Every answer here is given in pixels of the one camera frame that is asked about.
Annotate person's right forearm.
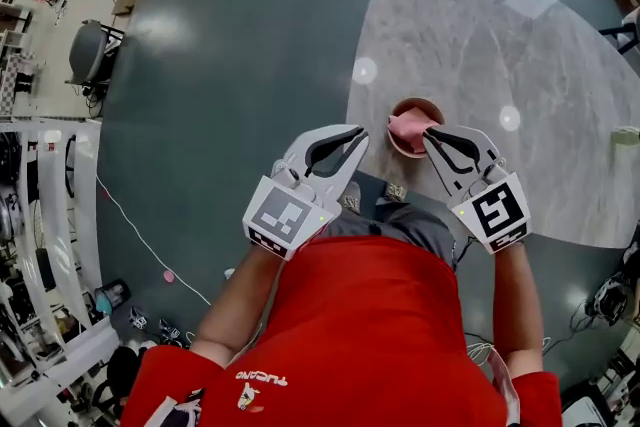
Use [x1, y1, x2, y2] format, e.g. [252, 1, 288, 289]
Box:
[491, 241, 547, 377]

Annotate person's red shirt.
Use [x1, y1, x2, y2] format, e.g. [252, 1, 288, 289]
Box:
[119, 234, 565, 427]

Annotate pink cloth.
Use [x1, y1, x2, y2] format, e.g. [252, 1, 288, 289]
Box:
[388, 108, 439, 154]

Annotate long white floor cable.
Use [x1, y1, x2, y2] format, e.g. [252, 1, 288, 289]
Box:
[96, 174, 212, 307]

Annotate person's grey trousers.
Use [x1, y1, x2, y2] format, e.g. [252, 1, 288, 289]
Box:
[323, 201, 459, 272]

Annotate person's shoe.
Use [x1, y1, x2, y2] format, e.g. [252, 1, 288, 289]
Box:
[384, 180, 408, 204]
[338, 180, 363, 216]

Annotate person's left shoe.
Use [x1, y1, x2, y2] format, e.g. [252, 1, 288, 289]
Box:
[338, 180, 363, 216]

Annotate person's left forearm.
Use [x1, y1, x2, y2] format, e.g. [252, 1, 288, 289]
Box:
[189, 241, 287, 367]

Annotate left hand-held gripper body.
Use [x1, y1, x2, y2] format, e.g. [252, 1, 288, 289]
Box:
[241, 154, 344, 259]

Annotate coiled white cable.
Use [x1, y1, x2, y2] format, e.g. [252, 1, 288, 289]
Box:
[464, 333, 501, 367]

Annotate black bin with teal bag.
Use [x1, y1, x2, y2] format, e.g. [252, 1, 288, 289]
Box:
[94, 279, 133, 317]

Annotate person's right shoe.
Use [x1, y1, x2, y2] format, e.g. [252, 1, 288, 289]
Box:
[384, 180, 408, 204]

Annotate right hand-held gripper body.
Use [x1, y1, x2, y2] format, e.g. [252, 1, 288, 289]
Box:
[449, 156, 533, 256]

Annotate black and white helmet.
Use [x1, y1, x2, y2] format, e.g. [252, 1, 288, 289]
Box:
[591, 271, 632, 322]

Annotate brown bowl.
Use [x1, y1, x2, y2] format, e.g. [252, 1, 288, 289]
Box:
[387, 96, 447, 160]

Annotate white shelving unit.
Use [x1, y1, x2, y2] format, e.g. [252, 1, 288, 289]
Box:
[0, 116, 122, 387]

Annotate grey shell chair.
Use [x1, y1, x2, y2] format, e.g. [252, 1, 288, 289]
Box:
[66, 18, 126, 89]

